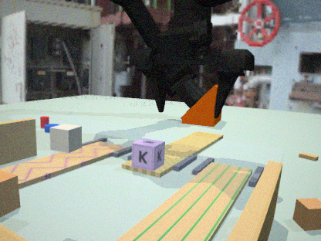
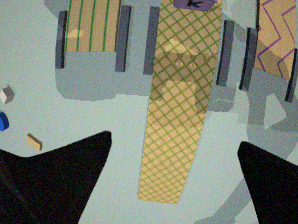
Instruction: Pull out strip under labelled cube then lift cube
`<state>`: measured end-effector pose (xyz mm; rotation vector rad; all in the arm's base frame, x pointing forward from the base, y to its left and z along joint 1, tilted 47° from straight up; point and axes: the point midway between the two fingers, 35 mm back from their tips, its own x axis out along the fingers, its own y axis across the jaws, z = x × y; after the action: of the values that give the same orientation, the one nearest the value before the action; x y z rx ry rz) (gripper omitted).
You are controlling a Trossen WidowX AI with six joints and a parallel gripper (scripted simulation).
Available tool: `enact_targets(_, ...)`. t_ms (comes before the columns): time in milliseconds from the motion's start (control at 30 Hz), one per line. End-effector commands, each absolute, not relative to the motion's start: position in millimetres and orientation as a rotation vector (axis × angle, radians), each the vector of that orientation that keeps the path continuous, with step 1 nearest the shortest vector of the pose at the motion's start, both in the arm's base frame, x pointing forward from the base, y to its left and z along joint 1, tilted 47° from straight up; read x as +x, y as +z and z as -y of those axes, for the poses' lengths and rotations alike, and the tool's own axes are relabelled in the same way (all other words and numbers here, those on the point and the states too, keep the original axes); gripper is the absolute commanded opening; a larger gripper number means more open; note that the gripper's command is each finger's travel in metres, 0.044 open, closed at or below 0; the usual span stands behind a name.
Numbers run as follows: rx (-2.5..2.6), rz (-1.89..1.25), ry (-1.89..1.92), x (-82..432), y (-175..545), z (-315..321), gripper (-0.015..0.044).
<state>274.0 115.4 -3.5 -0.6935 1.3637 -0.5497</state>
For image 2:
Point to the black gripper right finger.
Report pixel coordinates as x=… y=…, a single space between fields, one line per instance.
x=273 y=184

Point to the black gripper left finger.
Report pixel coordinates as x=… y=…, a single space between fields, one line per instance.
x=55 y=186

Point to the white cube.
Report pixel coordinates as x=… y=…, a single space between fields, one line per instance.
x=6 y=95

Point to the purple cube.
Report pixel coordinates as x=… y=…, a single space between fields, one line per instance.
x=196 y=5

